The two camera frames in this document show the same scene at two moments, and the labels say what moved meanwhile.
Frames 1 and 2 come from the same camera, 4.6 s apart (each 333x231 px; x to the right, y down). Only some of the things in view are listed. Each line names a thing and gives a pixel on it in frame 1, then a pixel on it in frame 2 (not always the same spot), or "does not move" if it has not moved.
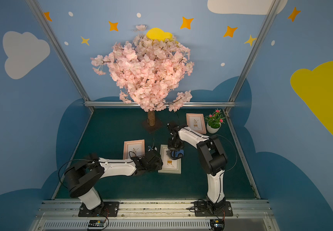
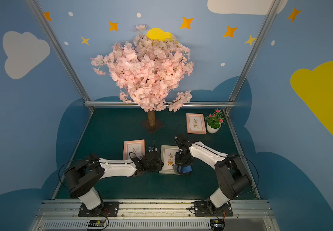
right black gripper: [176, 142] to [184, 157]
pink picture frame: [134, 148] does not move
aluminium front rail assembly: [63, 215] does not move
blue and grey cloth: [175, 154] to [182, 170]
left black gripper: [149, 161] does not move
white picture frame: [170, 165] does not move
